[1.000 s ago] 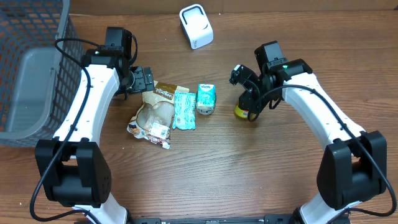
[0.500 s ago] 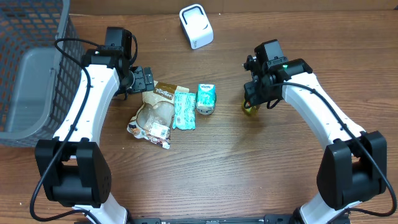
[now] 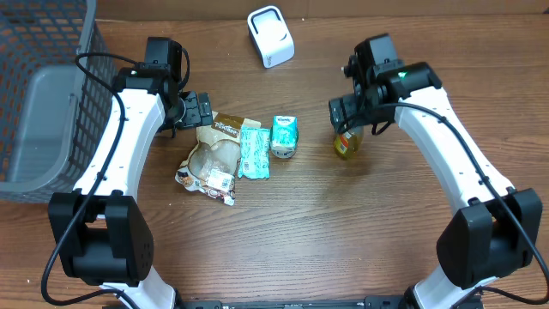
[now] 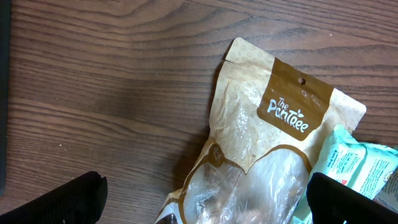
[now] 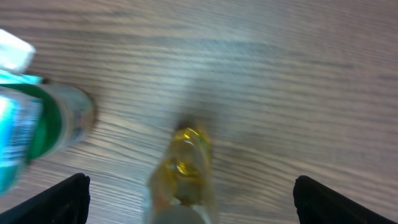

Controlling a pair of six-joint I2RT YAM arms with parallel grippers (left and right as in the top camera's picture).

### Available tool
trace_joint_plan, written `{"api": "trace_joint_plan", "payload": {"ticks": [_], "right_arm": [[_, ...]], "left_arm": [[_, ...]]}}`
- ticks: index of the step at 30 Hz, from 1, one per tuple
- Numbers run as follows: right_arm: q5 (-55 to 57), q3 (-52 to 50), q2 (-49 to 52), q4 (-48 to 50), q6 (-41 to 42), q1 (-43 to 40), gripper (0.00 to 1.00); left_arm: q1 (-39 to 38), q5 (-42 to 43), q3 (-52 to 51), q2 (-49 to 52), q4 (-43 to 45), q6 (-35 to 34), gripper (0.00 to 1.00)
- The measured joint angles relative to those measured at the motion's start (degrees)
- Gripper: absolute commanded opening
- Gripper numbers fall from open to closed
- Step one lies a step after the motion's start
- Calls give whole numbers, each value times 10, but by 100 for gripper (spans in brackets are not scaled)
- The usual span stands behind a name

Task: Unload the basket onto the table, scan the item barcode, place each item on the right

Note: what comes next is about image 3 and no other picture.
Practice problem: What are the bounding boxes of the mint green snack packet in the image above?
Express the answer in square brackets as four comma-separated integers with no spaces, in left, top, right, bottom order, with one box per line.
[238,126,270,179]

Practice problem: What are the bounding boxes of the green white Knorr container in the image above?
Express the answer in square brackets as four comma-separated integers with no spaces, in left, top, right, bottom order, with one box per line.
[270,129,299,159]

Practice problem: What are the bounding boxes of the yellow liquid bottle grey cap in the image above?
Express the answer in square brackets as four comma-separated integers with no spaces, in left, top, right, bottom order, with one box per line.
[334,126,364,160]

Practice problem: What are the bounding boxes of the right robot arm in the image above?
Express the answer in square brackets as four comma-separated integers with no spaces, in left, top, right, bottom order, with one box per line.
[329,33,543,308]

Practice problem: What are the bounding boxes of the white barcode scanner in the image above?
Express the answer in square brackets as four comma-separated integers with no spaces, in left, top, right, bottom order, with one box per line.
[247,5,295,69]

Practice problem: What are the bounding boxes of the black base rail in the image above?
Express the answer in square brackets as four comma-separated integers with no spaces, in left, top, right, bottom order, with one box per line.
[108,294,416,309]

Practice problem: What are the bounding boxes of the brown printed snack pouch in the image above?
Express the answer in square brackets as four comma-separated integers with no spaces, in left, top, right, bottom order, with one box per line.
[175,112,261,206]

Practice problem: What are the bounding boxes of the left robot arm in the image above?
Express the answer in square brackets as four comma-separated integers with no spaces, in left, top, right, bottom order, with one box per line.
[40,37,213,308]

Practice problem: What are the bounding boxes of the dark grey mesh basket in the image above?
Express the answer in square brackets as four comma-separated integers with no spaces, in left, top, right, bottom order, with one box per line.
[1,0,117,203]

